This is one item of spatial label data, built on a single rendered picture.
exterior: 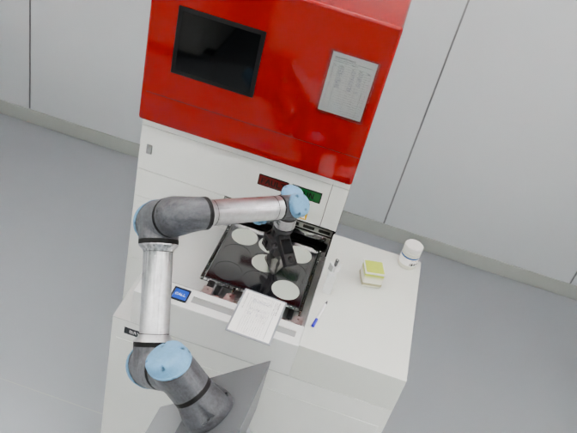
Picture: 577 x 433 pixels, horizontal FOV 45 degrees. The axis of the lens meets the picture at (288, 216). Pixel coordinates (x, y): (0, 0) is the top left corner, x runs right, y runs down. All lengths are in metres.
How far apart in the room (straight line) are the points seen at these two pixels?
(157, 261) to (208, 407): 0.43
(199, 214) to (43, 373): 1.55
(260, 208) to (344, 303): 0.52
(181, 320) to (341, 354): 0.52
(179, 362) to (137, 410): 0.82
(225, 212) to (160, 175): 0.82
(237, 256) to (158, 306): 0.62
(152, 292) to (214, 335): 0.35
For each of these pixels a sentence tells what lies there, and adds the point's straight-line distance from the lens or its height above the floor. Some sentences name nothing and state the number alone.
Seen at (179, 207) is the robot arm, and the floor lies 1.38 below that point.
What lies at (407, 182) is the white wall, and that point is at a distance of 4.24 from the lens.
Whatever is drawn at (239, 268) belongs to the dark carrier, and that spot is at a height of 0.90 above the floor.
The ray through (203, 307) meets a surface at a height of 0.96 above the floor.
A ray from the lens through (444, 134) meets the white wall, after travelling 4.08.
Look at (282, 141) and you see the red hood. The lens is 2.46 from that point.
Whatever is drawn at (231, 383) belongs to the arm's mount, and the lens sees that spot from 2.06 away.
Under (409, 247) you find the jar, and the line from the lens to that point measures 2.59.
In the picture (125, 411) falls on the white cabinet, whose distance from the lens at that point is 2.71.
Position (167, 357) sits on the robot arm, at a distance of 1.89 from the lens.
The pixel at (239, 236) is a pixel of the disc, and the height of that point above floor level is 0.90.
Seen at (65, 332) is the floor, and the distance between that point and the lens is 3.44.
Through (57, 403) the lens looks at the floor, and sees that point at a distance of 3.19.
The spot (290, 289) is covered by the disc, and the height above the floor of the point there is 0.90.
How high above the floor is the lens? 2.52
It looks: 35 degrees down
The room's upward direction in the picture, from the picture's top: 16 degrees clockwise
